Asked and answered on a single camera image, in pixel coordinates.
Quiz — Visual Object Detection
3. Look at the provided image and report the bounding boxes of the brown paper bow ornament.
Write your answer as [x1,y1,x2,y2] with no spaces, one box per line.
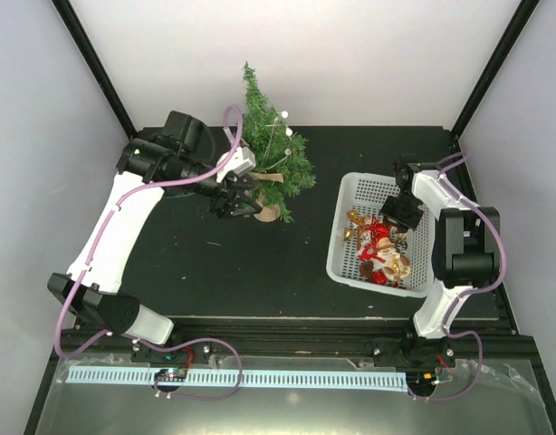
[249,172,284,183]

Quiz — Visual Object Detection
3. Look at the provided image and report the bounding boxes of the small green christmas tree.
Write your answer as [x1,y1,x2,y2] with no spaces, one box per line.
[242,63,316,224]

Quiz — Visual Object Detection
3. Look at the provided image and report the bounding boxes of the white plastic basket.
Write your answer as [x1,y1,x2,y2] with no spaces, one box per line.
[326,172,435,298]

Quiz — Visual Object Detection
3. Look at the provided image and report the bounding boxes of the string of white lights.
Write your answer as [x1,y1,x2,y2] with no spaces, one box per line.
[259,110,295,171]

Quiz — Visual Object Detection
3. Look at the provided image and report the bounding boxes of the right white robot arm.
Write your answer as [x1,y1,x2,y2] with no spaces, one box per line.
[381,151,507,365]

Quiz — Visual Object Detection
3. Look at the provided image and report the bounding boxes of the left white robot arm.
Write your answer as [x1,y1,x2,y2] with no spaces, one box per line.
[47,105,262,362]

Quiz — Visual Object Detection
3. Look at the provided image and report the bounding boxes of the pile of christmas ornaments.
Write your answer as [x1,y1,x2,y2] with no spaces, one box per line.
[342,209,411,288]

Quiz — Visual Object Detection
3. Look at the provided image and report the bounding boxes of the right circuit board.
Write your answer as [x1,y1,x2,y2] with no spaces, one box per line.
[407,372,441,386]

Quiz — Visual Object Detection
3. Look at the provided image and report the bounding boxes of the circuit board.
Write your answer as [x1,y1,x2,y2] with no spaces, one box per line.
[154,368,187,382]
[407,372,441,386]

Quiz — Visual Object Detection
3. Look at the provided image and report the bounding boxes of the left circuit board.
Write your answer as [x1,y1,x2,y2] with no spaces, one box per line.
[154,368,187,382]

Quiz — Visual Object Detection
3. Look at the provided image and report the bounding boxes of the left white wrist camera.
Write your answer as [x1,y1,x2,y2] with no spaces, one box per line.
[216,146,256,183]

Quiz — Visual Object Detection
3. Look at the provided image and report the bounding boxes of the black aluminium rail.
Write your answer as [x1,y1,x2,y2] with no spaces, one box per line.
[61,319,538,367]

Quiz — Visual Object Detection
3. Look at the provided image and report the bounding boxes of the white slotted cable duct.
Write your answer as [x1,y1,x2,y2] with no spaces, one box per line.
[65,366,407,392]

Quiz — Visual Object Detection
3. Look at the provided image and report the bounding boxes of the left black frame post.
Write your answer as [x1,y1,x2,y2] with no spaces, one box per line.
[52,0,137,138]

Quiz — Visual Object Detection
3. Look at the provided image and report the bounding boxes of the black frame post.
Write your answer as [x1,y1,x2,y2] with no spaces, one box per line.
[52,0,137,138]
[451,0,540,140]

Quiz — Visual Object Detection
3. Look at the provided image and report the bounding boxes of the right black frame post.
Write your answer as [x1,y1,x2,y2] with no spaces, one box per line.
[451,0,540,140]

